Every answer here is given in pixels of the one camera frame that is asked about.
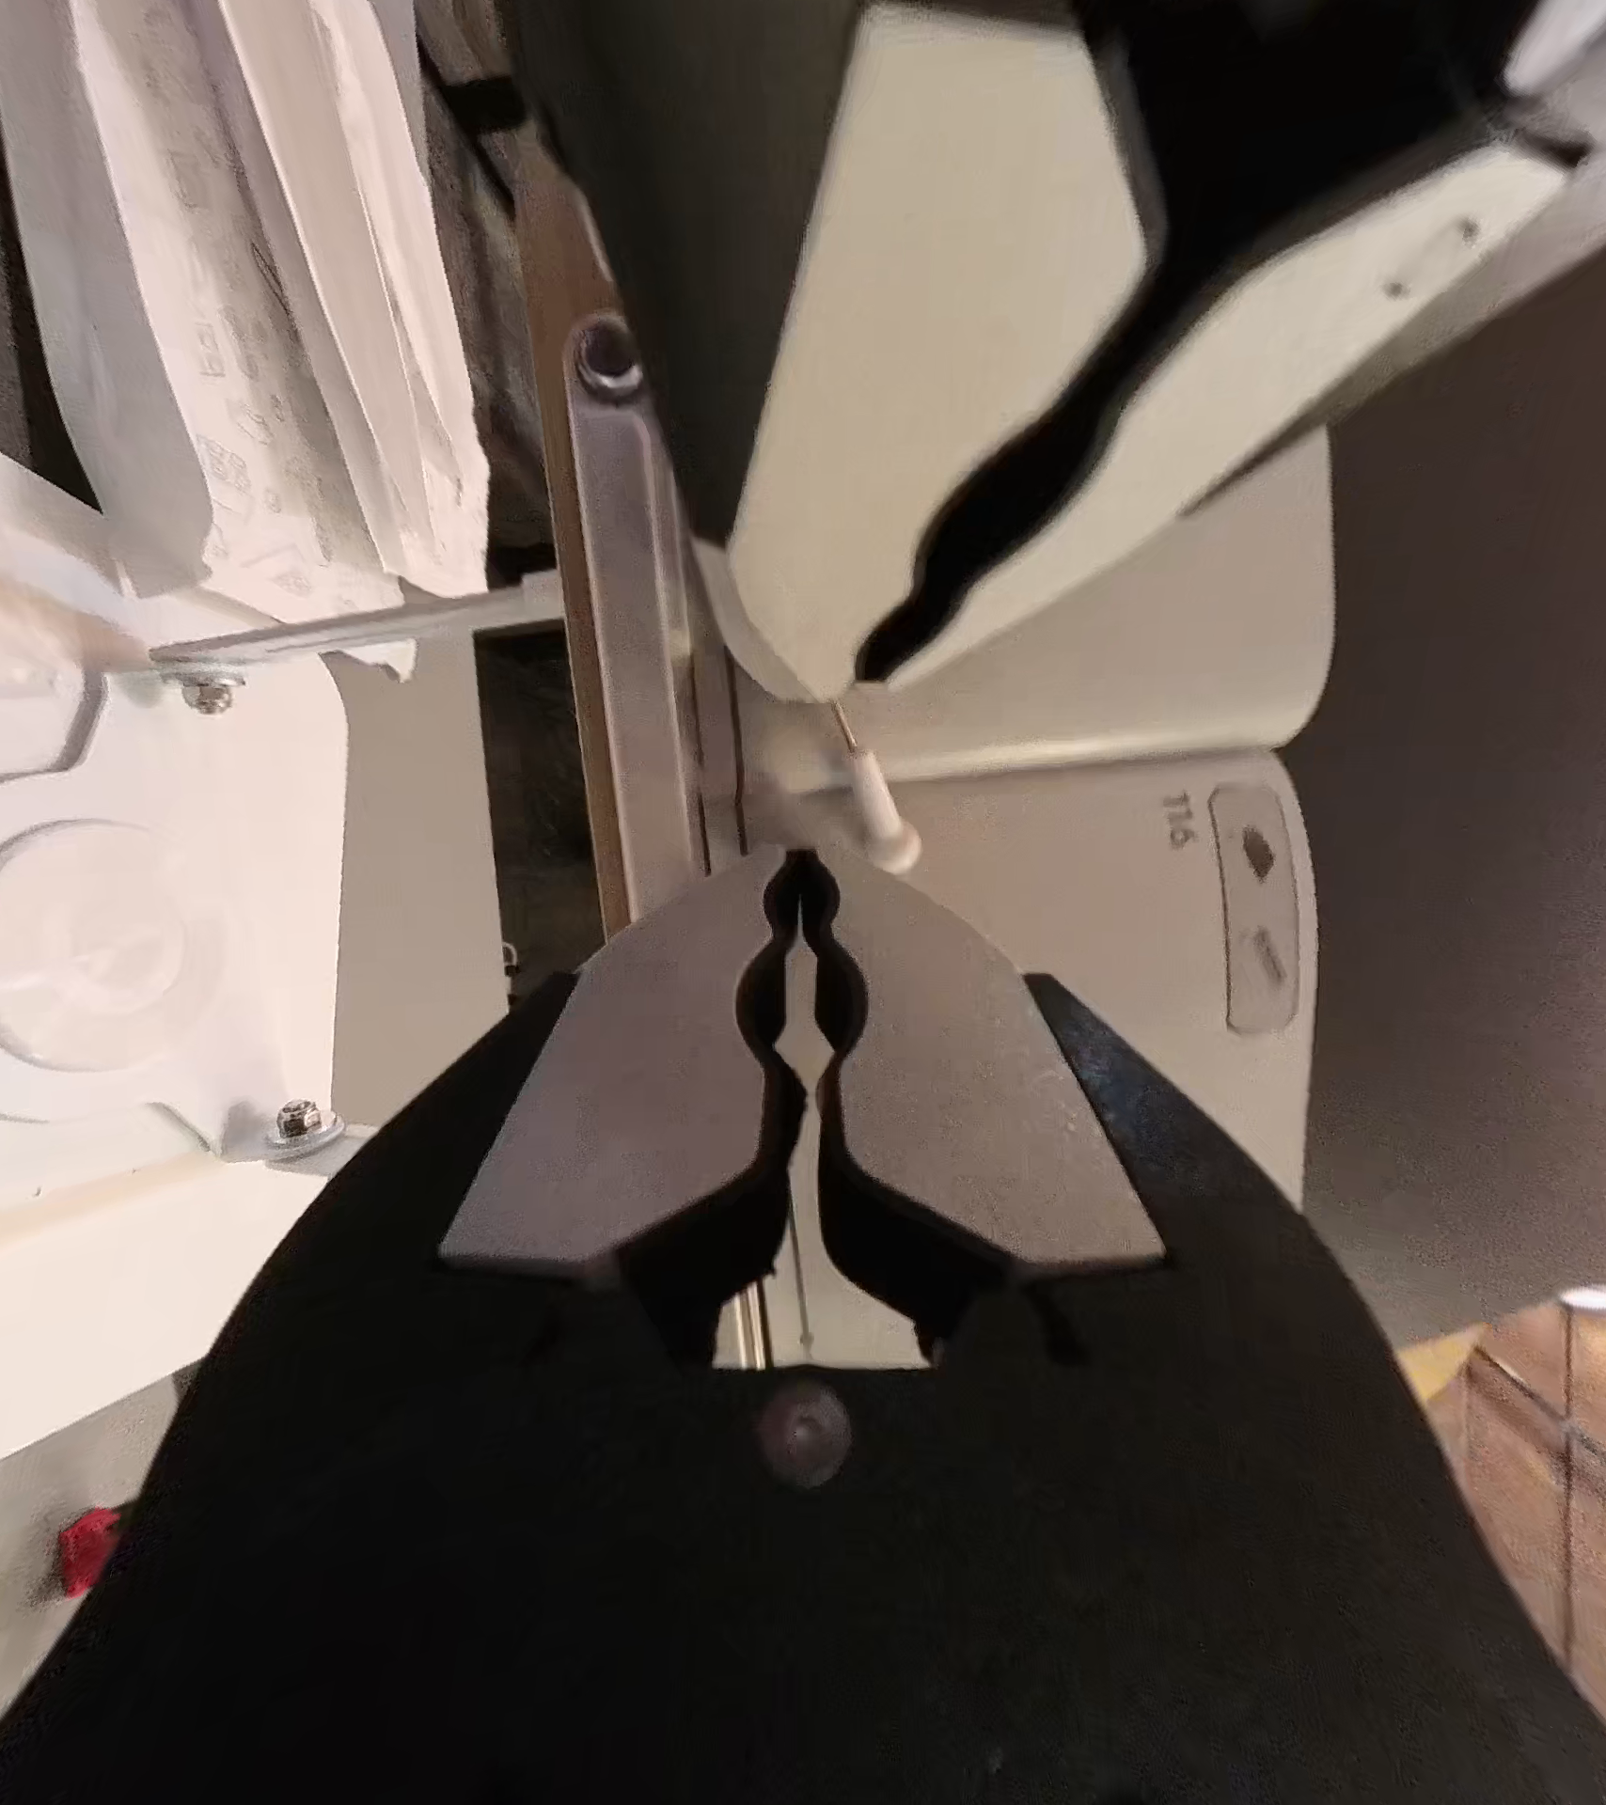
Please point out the wooden crate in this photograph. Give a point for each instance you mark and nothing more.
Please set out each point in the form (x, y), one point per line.
(1594, 1552)

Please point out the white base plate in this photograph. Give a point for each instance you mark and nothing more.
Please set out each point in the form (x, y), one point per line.
(112, 847)

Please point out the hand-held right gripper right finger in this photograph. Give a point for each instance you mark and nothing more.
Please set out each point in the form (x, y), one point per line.
(986, 1114)

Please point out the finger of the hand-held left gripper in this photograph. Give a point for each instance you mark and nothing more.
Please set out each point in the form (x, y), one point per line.
(1311, 339)
(945, 283)

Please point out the metal bolt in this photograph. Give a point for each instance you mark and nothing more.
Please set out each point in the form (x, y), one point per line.
(303, 1125)
(211, 693)

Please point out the small red piece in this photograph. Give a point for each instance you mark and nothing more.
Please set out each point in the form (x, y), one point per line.
(91, 1552)

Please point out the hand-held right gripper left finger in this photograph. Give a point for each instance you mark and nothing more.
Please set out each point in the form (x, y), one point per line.
(634, 1101)

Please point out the instruction booklet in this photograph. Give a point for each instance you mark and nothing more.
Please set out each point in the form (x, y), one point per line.
(1099, 875)

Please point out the stack of printed papers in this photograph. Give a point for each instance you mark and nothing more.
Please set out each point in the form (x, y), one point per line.
(253, 283)

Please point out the thin metal bracket strip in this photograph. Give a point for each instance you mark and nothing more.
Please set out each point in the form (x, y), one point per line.
(366, 629)

